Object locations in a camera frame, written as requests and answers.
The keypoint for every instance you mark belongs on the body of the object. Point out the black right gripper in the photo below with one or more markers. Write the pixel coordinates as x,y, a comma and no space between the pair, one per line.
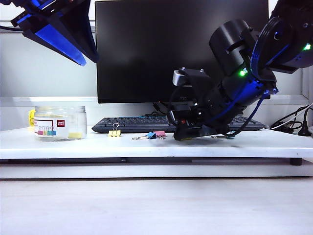
190,117

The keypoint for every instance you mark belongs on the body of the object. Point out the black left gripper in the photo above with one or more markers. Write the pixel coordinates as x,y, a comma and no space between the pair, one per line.
49,12

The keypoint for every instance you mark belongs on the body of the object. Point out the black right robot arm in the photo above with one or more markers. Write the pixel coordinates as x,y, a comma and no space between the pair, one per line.
232,49

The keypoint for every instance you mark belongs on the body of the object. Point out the teal binder clip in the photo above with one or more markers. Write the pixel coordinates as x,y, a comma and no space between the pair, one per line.
230,137

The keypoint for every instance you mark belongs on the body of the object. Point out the pink binder clip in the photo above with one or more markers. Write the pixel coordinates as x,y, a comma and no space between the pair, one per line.
160,133

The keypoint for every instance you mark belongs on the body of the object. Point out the blue binder clip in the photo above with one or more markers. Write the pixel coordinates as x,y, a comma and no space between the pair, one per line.
152,135

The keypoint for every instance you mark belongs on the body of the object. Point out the black computer keyboard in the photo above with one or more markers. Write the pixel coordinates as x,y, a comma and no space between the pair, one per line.
134,123

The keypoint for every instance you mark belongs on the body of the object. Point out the black AOC computer monitor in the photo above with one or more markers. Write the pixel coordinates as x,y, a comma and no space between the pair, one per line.
146,49

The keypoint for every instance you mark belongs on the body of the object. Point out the clear plastic jar with label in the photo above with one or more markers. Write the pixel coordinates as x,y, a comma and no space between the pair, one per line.
73,122

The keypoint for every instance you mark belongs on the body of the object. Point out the white desk riser platform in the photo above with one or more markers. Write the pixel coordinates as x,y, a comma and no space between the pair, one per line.
97,147

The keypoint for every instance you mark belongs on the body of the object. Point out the black riser foot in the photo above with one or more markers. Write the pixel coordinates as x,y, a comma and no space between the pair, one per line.
296,162

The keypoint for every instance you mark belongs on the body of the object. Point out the black power plug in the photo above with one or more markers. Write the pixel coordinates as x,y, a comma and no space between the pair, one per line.
304,131

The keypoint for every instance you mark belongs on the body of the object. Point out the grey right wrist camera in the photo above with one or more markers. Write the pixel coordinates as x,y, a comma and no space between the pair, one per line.
193,80

